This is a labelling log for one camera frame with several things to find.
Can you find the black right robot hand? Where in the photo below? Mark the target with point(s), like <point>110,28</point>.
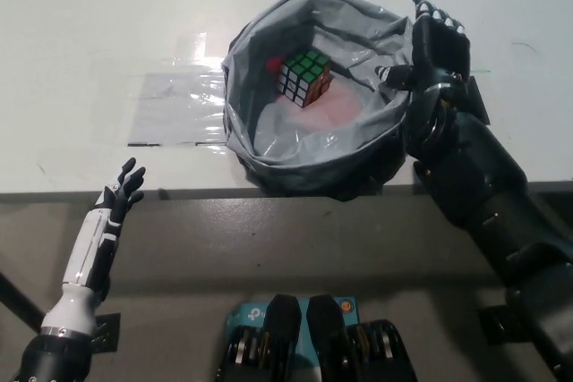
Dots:
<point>441,55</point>

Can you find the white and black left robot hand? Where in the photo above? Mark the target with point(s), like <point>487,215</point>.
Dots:
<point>87,261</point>

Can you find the rubik's cube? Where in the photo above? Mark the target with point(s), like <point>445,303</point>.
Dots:
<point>304,78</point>

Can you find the grey plastic-lined bin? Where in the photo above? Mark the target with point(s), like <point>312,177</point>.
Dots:
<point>313,154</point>

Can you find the black tape square marker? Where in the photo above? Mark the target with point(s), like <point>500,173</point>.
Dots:
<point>478,102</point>

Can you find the black floor tape patch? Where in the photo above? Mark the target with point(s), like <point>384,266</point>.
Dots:
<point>109,333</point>
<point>492,326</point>

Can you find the black table leg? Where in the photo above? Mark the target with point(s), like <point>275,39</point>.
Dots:
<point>18,299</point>

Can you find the teal tp-link box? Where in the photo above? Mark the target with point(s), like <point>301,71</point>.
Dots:
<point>246,315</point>

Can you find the clear tape patch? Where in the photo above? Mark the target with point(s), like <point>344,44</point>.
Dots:
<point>179,109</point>

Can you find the black left robot body block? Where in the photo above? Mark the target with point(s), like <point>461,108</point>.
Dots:
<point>277,333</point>

